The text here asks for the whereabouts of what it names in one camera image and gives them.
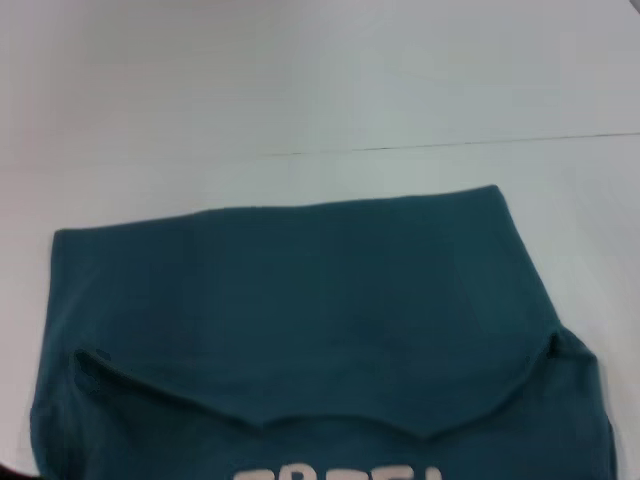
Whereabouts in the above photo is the teal blue shirt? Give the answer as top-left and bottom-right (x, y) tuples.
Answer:
(28, 184), (616, 480)

